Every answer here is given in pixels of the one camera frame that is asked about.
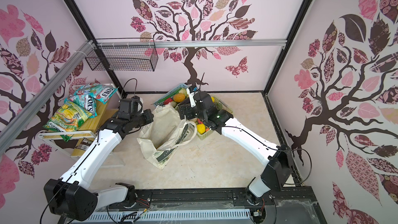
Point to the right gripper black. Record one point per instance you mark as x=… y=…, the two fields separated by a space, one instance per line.
x=189 y=109

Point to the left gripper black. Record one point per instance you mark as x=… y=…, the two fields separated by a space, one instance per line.
x=148 y=115

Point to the cream canvas grocery tote bag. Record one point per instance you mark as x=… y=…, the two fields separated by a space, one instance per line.
x=160 y=139

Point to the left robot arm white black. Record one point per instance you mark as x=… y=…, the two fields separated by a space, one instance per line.
x=69 y=196

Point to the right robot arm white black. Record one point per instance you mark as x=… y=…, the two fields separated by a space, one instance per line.
x=278 y=160

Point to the Fox's candy bag upper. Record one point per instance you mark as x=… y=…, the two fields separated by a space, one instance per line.
x=99 y=92

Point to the fox's candy bag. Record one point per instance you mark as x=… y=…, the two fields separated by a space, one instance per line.
x=99 y=92
x=85 y=101

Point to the Fox's candy bag lower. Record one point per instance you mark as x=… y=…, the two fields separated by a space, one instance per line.
x=85 y=101

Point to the green yellow snack bag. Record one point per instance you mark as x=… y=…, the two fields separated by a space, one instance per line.
x=68 y=118

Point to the green plastic basket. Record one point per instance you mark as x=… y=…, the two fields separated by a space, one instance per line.
x=216 y=121

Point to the yellow bell pepper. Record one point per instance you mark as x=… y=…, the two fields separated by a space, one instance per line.
x=201 y=128

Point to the green cabbage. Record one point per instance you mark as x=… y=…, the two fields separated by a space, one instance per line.
x=183 y=91

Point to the blue plastic basket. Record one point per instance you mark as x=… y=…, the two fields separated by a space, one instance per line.
x=182 y=85

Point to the red bell pepper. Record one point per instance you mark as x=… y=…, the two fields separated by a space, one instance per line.
x=167 y=101

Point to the long green chili pepper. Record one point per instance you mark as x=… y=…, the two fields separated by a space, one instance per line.
x=166 y=96

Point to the white wooden shelf rack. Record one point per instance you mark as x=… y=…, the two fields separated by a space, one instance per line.
x=66 y=142

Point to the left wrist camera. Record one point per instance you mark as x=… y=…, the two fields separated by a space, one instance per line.
x=131 y=106

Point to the black wire wall basket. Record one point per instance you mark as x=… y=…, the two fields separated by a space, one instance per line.
x=123 y=54

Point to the white slotted cable duct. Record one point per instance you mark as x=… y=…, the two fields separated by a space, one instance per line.
x=226 y=216

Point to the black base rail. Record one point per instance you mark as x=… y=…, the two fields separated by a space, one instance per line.
x=292 y=205

